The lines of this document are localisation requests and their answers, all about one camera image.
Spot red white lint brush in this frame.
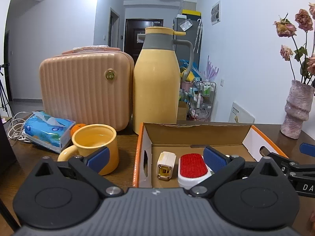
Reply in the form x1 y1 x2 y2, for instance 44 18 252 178
177 153 214 190

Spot white gold charger plug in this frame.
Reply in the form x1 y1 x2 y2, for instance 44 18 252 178
157 151 176 181

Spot yellow ceramic mug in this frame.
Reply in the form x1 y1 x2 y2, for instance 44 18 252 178
58 124 119 175

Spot red cardboard box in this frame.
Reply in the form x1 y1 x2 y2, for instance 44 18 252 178
132 123 285 188

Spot orange fruit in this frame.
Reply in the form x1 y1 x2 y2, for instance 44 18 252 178
70 123 86 137

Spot pink textured vase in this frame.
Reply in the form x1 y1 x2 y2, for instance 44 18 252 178
280 80 314 140

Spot blue tissue pack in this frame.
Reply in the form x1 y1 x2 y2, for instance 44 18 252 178
23 111 76 153

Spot metal storage trolley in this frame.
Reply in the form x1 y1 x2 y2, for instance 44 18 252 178
185 81 217 122

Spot pink ribbed suitcase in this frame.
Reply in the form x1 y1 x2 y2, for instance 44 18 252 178
39 46 134 131

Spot black paper bag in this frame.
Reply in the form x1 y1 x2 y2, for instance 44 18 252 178
0 122 17 175

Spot yellow thermos jug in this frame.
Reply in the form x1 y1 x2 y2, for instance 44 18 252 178
132 27 194 135

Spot black tripod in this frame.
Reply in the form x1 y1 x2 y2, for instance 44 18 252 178
0 63 15 117

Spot dried pink roses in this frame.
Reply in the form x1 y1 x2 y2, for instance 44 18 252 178
273 2 315 87

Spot dark entrance door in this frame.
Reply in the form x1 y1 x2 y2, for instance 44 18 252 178
124 19 163 63

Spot grey refrigerator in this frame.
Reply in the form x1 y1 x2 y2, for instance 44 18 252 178
173 15 200 61

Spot white board against wall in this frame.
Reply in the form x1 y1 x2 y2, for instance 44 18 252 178
229 102 255 124

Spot white charging cables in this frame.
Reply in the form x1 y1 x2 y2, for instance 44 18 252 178
6 111 33 143

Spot wall picture frame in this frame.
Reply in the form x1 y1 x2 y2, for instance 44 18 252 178
211 1 221 25

